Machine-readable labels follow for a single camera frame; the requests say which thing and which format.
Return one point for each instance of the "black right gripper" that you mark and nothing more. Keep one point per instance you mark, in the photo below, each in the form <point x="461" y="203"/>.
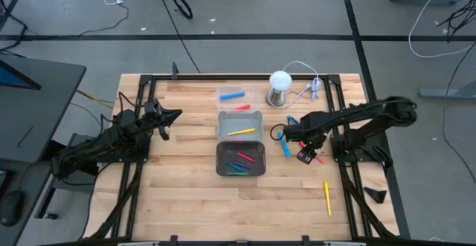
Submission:
<point x="312" y="134"/>

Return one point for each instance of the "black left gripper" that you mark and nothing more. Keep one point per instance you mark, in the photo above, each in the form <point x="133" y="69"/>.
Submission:
<point x="161" y="121"/>

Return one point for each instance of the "pink marker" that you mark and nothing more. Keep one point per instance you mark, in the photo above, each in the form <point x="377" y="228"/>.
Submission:
<point x="320" y="160"/>
<point x="246" y="157"/>
<point x="233" y="139"/>

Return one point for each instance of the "dark blue marker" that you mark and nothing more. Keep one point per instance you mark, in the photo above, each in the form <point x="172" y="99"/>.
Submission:
<point x="242" y="165"/>

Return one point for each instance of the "yellow marker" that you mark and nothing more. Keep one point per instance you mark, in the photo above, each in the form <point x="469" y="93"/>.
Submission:
<point x="241" y="131"/>
<point x="327" y="197"/>

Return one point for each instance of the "green marker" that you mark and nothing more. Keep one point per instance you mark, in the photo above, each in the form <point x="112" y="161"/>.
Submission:
<point x="238" y="173"/>

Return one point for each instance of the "red marker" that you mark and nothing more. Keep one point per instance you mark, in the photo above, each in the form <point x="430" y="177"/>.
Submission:
<point x="243" y="107"/>

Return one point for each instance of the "teal marker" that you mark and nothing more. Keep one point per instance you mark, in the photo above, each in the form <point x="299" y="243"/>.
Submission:
<point x="234" y="166"/>

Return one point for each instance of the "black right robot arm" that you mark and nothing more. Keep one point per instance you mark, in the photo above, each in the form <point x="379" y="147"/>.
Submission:
<point x="372" y="114"/>

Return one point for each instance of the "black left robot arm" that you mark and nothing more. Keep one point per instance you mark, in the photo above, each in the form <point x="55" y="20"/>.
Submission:
<point x="104" y="142"/>

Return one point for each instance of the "dark translucent plastic bin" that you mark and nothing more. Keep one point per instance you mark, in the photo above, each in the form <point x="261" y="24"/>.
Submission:
<point x="258" y="149"/>

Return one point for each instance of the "light grey plastic bin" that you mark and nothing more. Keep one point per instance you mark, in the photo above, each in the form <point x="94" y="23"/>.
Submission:
<point x="238" y="121"/>

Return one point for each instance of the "clear plastic bin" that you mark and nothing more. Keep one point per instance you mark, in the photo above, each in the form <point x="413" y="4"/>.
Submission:
<point x="249" y="93"/>

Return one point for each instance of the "black desk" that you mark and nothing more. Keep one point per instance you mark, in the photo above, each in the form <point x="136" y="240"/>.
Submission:
<point x="44" y="108"/>

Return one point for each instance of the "black monitor with blue screen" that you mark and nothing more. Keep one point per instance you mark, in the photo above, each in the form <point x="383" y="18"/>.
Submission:
<point x="15" y="79"/>

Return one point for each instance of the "black computer mouse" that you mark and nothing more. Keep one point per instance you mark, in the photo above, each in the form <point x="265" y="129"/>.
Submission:
<point x="11" y="209"/>

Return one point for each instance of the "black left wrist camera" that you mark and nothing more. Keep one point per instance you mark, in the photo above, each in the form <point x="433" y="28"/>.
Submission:
<point x="150" y="108"/>

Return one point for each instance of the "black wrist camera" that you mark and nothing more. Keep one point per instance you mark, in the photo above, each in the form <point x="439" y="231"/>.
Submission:
<point x="150" y="108"/>
<point x="292" y="131"/>

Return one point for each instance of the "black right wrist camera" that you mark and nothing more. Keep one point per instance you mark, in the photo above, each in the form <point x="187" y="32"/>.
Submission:
<point x="292" y="131"/>

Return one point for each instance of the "black triangular bracket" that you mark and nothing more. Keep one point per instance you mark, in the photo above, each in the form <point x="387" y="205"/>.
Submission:
<point x="376" y="195"/>

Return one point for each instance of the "black clamp bracket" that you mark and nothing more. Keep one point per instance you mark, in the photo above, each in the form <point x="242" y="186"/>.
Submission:
<point x="306" y="240"/>
<point x="173" y="240"/>

